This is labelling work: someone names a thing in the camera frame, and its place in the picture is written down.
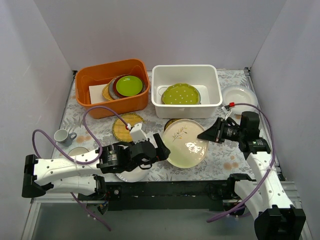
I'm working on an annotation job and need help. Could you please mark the green round plate in bin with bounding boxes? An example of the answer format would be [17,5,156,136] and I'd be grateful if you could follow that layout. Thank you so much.
[115,75,144,97]

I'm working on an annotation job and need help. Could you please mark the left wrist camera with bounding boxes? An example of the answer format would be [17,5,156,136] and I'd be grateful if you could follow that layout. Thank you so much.
[129,122,149,144]

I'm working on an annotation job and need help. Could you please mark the yellow brown patterned plate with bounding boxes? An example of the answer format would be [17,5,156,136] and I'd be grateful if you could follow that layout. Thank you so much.
[164,118,179,130]

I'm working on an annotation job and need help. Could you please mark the white watermelon pattern plate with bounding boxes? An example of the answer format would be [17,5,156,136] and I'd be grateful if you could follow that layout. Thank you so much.
[195,88,201,105]

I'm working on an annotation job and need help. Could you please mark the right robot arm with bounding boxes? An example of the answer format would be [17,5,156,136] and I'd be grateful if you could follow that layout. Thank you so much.
[197,111,306,240]

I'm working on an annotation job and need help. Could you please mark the teal white dotted mug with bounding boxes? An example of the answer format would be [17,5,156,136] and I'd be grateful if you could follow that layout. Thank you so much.
[54,129,77,147]

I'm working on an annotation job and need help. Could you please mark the round woven bamboo mat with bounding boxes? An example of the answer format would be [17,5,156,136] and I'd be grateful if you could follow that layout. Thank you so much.
[112,113,145,143]

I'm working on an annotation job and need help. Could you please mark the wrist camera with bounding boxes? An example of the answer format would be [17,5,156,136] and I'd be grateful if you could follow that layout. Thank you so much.
[221,102,236,121]
[129,122,149,144]

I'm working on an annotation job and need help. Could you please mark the purple cable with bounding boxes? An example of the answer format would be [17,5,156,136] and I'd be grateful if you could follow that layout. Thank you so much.
[206,102,276,223]
[32,105,132,231]

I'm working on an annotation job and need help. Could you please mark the white paper in bin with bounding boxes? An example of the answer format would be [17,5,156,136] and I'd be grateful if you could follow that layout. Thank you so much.
[89,84,108,105]

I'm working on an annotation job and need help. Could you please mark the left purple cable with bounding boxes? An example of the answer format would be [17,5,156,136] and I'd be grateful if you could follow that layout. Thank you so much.
[32,105,132,231]

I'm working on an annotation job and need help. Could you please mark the white deep bowl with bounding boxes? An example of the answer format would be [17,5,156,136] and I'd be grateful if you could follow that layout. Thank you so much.
[221,85,258,115]

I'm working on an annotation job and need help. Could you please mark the white plastic bin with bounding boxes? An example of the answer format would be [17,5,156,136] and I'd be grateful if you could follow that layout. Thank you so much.
[151,64,223,119]

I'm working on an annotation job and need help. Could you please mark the aluminium frame rail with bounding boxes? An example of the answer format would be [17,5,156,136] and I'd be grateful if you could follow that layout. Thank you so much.
[22,174,311,240]

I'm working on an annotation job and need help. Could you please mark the white scalloped paper plate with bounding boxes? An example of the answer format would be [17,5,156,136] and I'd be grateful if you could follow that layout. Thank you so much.
[115,166,150,183]

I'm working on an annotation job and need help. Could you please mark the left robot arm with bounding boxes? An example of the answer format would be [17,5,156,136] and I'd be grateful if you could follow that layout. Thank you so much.
[21,133,171,198]

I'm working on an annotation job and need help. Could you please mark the dark red plate in bin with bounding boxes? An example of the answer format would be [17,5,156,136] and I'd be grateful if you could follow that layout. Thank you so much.
[112,74,147,99]

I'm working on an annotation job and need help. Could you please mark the small white bowl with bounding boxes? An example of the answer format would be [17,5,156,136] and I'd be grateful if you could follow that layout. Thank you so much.
[68,147,89,157]

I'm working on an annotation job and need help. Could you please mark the orange plastic bin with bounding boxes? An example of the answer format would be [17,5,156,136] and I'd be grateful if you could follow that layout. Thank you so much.
[75,58,151,114]

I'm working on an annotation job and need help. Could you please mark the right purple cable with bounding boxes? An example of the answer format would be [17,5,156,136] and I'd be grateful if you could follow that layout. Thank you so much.
[206,102,276,223]

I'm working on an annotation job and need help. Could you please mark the green polka dot plate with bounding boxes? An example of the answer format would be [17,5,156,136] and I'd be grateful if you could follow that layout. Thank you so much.
[161,83,198,105]

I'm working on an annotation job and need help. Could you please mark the cream plate with twig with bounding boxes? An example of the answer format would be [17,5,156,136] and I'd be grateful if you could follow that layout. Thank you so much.
[162,119,209,169]

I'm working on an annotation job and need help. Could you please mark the woven mat in bin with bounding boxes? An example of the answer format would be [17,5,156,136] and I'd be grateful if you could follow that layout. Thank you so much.
[101,83,114,101]

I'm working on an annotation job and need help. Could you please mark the grey plate in bin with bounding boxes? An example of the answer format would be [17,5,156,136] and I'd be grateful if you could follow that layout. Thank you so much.
[108,77,120,100]

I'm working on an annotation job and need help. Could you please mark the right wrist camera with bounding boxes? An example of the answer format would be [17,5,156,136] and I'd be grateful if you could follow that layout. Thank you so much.
[221,102,236,121]

